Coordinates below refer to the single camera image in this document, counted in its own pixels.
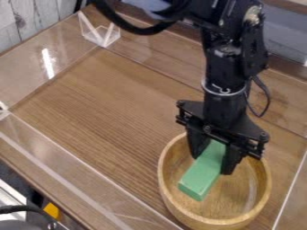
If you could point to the brown wooden bowl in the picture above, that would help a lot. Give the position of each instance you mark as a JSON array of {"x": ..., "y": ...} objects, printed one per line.
[{"x": 206, "y": 200}]

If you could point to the clear acrylic corner bracket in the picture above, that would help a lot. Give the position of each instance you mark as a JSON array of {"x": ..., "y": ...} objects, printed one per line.
[{"x": 102, "y": 35}]

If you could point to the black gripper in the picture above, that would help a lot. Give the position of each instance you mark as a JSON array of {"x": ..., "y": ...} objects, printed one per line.
[{"x": 219, "y": 119}]

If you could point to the clear acrylic tray wall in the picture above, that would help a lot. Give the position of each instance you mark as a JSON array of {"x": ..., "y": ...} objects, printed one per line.
[{"x": 88, "y": 133}]

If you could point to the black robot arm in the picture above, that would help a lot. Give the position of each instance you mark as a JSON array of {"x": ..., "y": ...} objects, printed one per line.
[{"x": 231, "y": 26}]

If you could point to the green rectangular block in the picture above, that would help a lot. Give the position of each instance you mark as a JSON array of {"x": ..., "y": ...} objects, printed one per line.
[{"x": 203, "y": 172}]

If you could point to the black and yellow device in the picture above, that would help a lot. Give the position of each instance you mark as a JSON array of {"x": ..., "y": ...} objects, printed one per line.
[{"x": 31, "y": 220}]

